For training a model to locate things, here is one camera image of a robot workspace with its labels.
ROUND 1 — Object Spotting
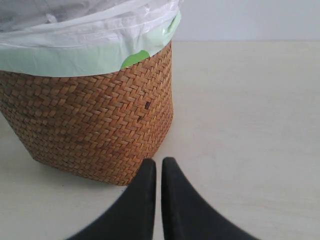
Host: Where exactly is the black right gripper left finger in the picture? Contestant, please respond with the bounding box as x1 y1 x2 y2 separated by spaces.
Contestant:
69 159 156 240

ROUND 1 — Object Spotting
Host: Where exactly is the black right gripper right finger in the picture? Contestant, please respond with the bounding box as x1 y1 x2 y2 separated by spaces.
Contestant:
161 157 256 240

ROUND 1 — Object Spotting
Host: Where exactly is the brown woven wicker basket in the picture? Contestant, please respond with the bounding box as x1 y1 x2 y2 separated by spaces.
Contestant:
0 44 174 186

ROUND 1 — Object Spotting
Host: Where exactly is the white green plastic bag liner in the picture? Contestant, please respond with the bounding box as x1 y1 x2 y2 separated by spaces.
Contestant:
0 0 181 77

